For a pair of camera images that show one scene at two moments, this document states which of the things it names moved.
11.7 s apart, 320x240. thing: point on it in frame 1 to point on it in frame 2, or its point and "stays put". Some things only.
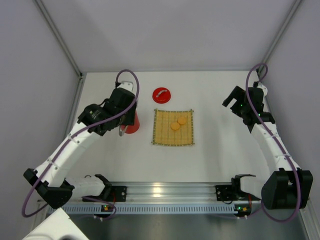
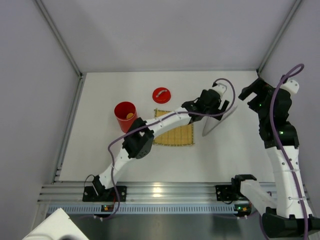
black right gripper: [235, 99] to [253, 91]
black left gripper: [128, 116] to [222, 108]
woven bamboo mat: [163, 134] stays put
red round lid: [161, 95] stays put
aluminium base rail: [170, 192] stays put
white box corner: [57, 226] stays put
